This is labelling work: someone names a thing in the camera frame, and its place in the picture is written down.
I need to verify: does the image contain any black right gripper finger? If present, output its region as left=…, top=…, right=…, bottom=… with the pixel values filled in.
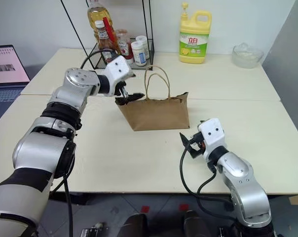
left=186, top=147, right=202, bottom=159
left=179, top=132, right=193, bottom=149

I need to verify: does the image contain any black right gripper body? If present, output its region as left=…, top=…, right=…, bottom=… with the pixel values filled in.
left=189, top=131, right=206, bottom=156

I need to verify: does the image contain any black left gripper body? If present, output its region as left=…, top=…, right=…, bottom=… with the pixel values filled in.
left=114, top=80, right=129, bottom=99

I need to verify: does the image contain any brown paper bag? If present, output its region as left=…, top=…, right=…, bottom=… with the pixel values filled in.
left=115, top=65, right=190, bottom=132

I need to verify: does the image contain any white plastic jar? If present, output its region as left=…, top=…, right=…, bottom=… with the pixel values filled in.
left=131, top=40, right=148, bottom=67
left=135, top=35, right=150, bottom=60

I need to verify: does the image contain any red ketchup bottle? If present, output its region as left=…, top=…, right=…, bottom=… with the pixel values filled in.
left=114, top=29, right=134, bottom=65

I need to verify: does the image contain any white-capped sauce bottle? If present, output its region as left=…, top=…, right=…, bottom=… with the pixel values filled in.
left=94, top=20, right=118, bottom=65

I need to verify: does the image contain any red plastic utensil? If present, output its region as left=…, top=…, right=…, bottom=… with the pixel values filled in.
left=102, top=17, right=121, bottom=56

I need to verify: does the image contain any dark rounded shape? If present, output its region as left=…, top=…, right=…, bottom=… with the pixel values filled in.
left=118, top=213, right=149, bottom=237
left=183, top=209, right=212, bottom=237

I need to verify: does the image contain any yellow detergent bottle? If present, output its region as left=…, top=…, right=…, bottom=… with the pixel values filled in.
left=179, top=1, right=213, bottom=65

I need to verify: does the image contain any yellow cooking oil bottle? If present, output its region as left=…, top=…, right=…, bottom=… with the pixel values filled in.
left=87, top=0, right=114, bottom=43

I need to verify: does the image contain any clear glass bowl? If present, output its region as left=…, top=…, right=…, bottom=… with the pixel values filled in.
left=232, top=42, right=264, bottom=69

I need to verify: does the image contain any grey partition panel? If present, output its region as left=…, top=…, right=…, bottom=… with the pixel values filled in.
left=261, top=13, right=298, bottom=155

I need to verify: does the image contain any open laptop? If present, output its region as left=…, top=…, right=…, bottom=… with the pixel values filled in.
left=0, top=44, right=32, bottom=126

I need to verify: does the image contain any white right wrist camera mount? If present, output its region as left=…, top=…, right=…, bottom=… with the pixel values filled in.
left=197, top=118, right=226, bottom=161

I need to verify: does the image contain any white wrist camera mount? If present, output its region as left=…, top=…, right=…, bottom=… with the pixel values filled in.
left=197, top=118, right=226, bottom=161
left=103, top=55, right=136, bottom=97

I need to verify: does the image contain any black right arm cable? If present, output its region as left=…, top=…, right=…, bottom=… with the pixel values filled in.
left=179, top=147, right=241, bottom=223

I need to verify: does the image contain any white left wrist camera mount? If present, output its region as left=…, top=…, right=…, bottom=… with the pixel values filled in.
left=103, top=55, right=136, bottom=97

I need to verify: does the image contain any black wire rack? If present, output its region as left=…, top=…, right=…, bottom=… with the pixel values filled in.
left=60, top=0, right=156, bottom=70

